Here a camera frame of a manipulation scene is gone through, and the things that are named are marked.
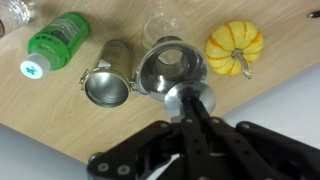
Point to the round silver lid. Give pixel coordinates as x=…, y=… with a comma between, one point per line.
x=175, y=98

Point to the glass carafe with silver funnel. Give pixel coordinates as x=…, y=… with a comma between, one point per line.
x=160, y=73

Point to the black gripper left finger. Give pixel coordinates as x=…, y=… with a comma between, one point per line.
x=140, y=143

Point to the gold metal canister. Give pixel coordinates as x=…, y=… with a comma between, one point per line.
x=106, y=86

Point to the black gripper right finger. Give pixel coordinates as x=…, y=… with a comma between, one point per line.
x=266, y=150

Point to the dark usb plug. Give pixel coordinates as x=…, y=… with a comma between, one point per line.
x=314, y=14

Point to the green plastic bottle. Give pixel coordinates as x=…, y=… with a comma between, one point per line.
x=58, y=38

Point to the clear plastic water bottle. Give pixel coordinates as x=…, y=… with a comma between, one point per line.
x=11, y=13

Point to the small yellow pumpkin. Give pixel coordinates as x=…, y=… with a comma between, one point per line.
x=233, y=43

